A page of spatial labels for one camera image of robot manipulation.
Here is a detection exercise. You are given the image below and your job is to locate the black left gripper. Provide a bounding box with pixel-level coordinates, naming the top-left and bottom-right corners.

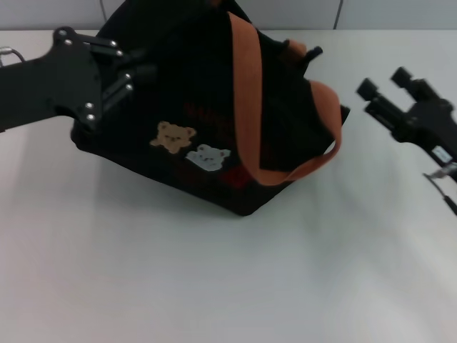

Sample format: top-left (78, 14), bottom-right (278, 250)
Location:
top-left (0, 26), bottom-right (158, 134)

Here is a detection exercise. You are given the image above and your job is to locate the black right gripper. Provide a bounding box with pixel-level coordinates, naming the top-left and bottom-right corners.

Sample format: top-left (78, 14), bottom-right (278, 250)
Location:
top-left (356, 66), bottom-right (457, 162)

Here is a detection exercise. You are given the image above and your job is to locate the black food bag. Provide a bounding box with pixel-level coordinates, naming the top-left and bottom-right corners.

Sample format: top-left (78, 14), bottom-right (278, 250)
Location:
top-left (69, 0), bottom-right (351, 217)

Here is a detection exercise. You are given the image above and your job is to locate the right gripper cable with plug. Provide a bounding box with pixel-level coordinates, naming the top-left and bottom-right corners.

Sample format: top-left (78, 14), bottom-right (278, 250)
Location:
top-left (422, 161), bottom-right (457, 217)

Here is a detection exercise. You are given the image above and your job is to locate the gripper cable with plug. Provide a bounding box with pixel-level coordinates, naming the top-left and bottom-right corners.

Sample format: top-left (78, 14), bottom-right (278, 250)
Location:
top-left (0, 46), bottom-right (25, 68)
top-left (422, 161), bottom-right (457, 217)

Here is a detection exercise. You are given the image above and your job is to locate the left gripper cable with plug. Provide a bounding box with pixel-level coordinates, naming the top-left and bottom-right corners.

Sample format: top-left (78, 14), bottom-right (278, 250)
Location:
top-left (0, 46), bottom-right (25, 68)

